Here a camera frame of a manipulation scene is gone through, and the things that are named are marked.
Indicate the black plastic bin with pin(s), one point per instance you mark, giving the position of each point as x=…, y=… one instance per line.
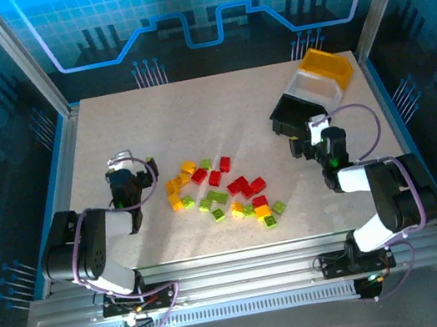
x=291, y=117

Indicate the white plastic bin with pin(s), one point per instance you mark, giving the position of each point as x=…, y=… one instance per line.
x=315, y=89

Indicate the long green lego brick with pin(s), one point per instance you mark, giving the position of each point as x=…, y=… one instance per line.
x=217, y=196

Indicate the yellow plastic bin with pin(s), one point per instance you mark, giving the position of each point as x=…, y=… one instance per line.
x=328, y=63

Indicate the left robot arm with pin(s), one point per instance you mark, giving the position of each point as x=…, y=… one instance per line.
x=89, y=245

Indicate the small control board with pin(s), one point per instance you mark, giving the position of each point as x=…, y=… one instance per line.
x=369, y=287
x=136, y=324

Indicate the slotted metal strip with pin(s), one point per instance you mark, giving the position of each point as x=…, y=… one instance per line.
x=248, y=307

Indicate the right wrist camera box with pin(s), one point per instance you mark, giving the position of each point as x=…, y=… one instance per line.
x=317, y=126

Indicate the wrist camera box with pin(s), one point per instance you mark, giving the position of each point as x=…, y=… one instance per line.
x=317, y=126
x=120, y=159

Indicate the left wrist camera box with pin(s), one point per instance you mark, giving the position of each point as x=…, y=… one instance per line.
x=120, y=159

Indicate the table side rail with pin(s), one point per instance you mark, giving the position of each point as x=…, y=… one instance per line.
x=383, y=100
x=67, y=156

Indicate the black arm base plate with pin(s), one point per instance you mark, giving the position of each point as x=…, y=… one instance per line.
x=334, y=266
x=161, y=294

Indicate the aluminium mounting rail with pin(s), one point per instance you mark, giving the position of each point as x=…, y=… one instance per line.
x=241, y=269

